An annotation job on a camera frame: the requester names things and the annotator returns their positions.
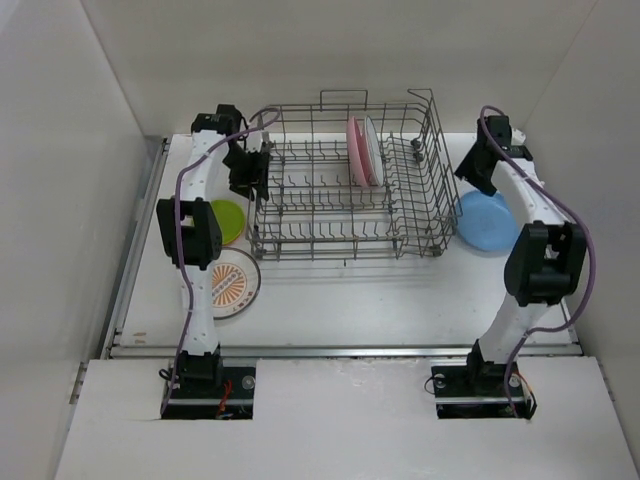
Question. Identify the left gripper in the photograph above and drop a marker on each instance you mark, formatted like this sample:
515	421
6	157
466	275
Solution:
255	179

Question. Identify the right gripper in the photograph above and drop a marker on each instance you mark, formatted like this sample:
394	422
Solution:
466	169

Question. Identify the blue plate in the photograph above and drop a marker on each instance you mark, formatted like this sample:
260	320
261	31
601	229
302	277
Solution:
486	222

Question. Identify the lime green plate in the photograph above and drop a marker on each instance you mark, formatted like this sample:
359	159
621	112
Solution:
231	219

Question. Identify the white plate orange sunburst pattern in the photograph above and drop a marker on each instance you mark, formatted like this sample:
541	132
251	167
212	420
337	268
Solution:
236	283

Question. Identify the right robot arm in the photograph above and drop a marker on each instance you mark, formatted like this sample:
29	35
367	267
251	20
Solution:
491	353

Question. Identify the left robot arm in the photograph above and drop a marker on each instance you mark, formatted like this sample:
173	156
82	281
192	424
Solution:
192	237

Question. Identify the pink plate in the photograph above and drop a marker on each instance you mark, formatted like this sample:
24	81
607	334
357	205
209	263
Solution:
355	162

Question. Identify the plain white plate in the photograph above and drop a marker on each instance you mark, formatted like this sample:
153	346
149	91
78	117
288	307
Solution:
373	152

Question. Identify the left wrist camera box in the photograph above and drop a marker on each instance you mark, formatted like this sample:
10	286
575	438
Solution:
265	141

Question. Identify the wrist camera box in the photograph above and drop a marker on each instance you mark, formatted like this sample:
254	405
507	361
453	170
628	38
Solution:
518	137
265	141

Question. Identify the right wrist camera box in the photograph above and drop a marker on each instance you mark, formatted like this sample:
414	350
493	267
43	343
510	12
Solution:
518	137

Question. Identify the grey wire dish rack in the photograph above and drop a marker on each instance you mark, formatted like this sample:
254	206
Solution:
316	211

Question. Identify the left aluminium rail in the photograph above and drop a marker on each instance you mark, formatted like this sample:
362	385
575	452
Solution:
157	148

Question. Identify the front aluminium rail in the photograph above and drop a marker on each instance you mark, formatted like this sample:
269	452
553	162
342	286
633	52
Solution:
344	352

